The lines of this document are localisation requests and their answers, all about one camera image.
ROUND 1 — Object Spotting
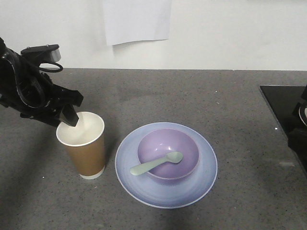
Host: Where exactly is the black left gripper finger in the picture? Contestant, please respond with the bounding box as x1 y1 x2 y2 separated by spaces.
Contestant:
59 104 79 127
62 89 83 106

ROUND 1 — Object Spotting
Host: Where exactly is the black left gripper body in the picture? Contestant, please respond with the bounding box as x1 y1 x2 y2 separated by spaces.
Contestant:
0 40 66 126

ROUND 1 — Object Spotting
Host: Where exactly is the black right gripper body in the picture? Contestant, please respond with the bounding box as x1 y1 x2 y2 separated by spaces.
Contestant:
288 128 307 163

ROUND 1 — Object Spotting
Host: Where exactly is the brown paper cup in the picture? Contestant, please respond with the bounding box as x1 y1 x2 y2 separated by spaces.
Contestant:
56 112 106 180

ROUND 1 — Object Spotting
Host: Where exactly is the purple plastic bowl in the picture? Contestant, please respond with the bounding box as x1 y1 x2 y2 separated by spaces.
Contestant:
137 128 201 186

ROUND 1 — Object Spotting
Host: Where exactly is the mint green plastic spoon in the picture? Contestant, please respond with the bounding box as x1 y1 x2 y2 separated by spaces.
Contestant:
130 151 183 176

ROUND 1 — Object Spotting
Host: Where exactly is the light blue round plate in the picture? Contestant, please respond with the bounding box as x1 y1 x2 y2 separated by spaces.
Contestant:
115 122 218 209

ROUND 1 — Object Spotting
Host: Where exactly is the black stove burner grate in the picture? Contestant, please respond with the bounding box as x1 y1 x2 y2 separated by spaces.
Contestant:
292 87 307 126

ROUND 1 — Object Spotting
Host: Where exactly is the black gas stove top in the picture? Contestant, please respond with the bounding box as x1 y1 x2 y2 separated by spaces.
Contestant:
260 85 307 171

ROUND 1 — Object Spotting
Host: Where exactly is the white paper sheet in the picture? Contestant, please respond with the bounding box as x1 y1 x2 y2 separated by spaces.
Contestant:
102 0 172 46

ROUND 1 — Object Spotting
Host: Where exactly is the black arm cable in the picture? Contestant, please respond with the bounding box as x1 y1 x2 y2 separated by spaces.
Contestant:
4 47 64 108

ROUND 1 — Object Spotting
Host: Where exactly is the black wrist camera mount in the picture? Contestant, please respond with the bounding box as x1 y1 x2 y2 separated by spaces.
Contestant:
21 44 61 66

